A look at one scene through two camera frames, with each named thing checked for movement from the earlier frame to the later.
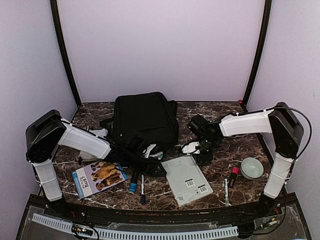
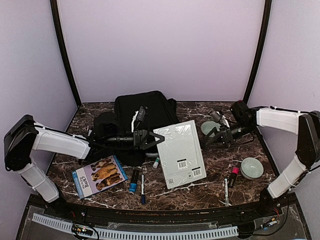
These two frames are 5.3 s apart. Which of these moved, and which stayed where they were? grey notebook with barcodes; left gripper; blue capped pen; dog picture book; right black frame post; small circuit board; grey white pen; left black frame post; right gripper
Moved: left gripper; right gripper; grey notebook with barcodes
Stayed: left black frame post; small circuit board; grey white pen; right black frame post; dog picture book; blue capped pen
